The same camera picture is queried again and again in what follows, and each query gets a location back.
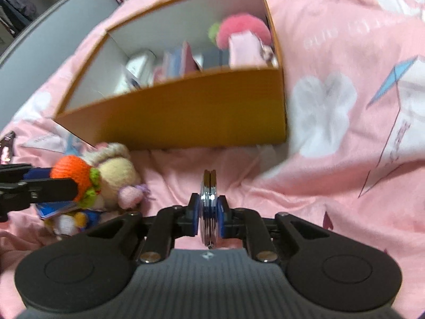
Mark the blue yellow plush toy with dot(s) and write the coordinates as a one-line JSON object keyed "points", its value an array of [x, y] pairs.
{"points": [[71, 223]]}

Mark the pink printed blanket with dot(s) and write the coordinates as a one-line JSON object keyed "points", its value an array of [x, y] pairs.
{"points": [[332, 172]]}

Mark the round silver metal disc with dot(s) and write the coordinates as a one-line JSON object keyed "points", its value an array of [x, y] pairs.
{"points": [[209, 189]]}

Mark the cream crochet doll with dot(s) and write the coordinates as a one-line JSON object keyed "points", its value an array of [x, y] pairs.
{"points": [[116, 176]]}

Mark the orange cardboard box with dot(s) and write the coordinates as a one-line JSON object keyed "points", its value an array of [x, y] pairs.
{"points": [[199, 113]]}

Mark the grey box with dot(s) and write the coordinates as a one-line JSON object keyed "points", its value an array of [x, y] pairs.
{"points": [[214, 59]]}

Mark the pink blue booklet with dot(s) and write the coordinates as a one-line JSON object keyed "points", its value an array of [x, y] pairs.
{"points": [[181, 61]]}

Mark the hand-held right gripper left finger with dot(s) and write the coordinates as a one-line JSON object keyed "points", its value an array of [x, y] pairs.
{"points": [[195, 216]]}

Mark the hanging dark clothes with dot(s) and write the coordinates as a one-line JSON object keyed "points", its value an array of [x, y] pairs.
{"points": [[16, 3]]}

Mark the grey framed window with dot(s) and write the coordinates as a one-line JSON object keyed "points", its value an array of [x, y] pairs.
{"points": [[49, 3]]}

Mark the pink fluffy plush ball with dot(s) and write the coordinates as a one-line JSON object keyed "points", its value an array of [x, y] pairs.
{"points": [[242, 23]]}

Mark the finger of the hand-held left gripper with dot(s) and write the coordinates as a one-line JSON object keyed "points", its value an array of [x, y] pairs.
{"points": [[49, 188], [36, 173]]}

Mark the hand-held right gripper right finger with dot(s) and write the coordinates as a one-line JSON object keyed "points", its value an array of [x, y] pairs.
{"points": [[223, 217]]}

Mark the long white carton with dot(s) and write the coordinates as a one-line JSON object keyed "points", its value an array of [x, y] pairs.
{"points": [[141, 61]]}

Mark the pink paper box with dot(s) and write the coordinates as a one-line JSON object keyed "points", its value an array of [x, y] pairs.
{"points": [[245, 50]]}

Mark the orange crochet toy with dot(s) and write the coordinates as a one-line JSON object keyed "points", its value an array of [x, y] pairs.
{"points": [[71, 172]]}

